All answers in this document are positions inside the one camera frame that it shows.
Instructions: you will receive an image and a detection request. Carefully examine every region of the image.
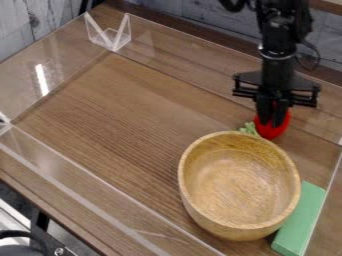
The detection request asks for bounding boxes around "red felt fruit green leaf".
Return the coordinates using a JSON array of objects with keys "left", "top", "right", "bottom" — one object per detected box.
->
[{"left": 238, "top": 113, "right": 292, "bottom": 140}]

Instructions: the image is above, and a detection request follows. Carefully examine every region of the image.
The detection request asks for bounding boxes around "wooden bowl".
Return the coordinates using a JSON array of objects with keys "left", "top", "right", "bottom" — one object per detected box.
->
[{"left": 178, "top": 131, "right": 301, "bottom": 241}]

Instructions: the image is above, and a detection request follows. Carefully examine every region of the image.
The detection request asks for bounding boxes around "black metal table leg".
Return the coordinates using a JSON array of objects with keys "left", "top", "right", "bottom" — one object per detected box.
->
[{"left": 30, "top": 208, "right": 91, "bottom": 256}]

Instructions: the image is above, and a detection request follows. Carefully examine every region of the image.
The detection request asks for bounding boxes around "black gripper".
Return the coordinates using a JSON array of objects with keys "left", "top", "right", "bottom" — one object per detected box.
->
[{"left": 233, "top": 71, "right": 321, "bottom": 128}]

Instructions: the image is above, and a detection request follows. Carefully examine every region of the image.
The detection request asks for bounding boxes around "black cable bottom left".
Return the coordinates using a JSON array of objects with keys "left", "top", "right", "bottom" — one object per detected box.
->
[{"left": 0, "top": 229, "right": 45, "bottom": 256}]

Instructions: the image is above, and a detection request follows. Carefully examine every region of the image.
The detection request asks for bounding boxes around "clear acrylic corner bracket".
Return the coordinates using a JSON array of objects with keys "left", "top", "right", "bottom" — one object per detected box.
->
[{"left": 85, "top": 12, "right": 131, "bottom": 52}]

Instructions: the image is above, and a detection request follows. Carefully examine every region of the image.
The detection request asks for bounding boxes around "clear acrylic front wall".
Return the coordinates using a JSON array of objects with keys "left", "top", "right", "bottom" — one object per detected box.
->
[{"left": 0, "top": 113, "right": 225, "bottom": 256}]

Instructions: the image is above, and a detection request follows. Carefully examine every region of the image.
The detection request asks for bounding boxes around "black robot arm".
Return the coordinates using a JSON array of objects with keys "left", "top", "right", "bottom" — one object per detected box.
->
[{"left": 233, "top": 0, "right": 321, "bottom": 128}]

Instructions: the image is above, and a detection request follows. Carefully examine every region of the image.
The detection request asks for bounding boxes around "green rectangular block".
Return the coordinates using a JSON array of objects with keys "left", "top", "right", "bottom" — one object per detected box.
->
[{"left": 272, "top": 181, "right": 326, "bottom": 256}]

